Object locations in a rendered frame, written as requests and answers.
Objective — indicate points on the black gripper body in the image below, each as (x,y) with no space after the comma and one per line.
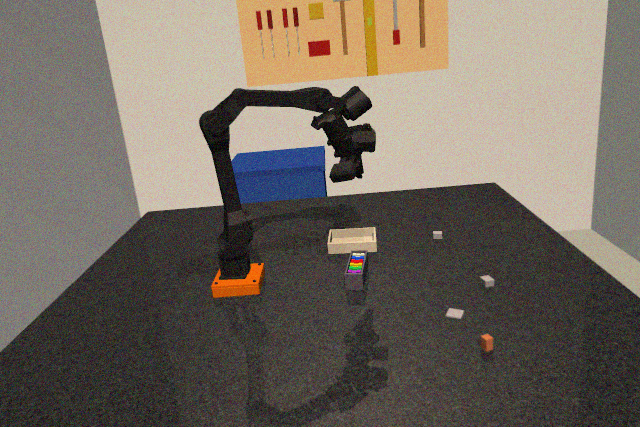
(345,170)

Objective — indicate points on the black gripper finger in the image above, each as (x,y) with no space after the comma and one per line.
(358,156)
(358,173)

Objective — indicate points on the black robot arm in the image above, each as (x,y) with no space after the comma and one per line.
(234,260)

